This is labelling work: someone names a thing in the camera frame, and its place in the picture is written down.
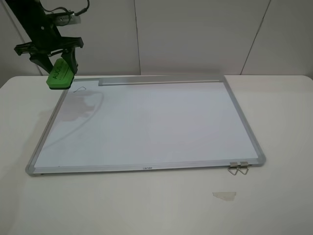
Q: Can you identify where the right metal hanging clip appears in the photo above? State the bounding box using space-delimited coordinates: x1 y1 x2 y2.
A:
237 161 249 175

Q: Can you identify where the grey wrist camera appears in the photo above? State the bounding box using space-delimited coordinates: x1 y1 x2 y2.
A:
47 11 81 26

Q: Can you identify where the silver pen tray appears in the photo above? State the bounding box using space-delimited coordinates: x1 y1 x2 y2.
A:
98 74 225 86

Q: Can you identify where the green whiteboard eraser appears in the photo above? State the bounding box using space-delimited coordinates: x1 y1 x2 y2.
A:
46 58 74 90

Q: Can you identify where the metal hanging clip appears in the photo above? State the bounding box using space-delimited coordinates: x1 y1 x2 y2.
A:
227 162 239 176
237 161 249 175

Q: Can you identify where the black marker scribble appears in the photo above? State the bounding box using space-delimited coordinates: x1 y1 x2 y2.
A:
73 86 86 93

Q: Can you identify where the black green gripper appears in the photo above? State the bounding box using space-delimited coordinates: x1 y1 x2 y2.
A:
6 0 84 73

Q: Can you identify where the aluminium framed whiteboard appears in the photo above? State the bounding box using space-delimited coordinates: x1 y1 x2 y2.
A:
25 76 266 176

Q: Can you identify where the clear tape piece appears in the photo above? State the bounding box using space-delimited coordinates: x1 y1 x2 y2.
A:
212 192 237 201

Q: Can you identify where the left metal hanging clip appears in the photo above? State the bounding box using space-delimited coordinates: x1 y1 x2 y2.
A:
227 162 239 176

